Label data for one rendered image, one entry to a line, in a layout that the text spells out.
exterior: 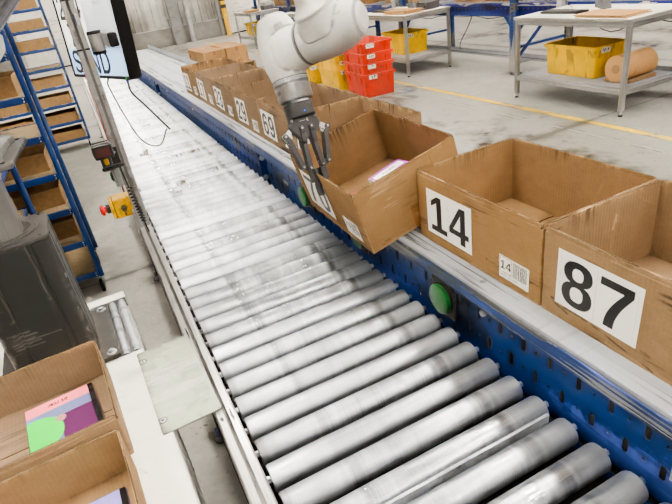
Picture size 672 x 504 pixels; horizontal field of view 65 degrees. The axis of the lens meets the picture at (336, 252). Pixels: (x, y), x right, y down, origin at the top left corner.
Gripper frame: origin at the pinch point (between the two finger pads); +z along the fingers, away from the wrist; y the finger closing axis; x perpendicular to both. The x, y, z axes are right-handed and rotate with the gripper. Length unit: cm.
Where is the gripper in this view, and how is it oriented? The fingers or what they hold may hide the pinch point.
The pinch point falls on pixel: (320, 181)
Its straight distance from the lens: 136.9
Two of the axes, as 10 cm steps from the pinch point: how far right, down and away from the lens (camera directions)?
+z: 2.9, 9.4, 1.7
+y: -8.9, 3.3, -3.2
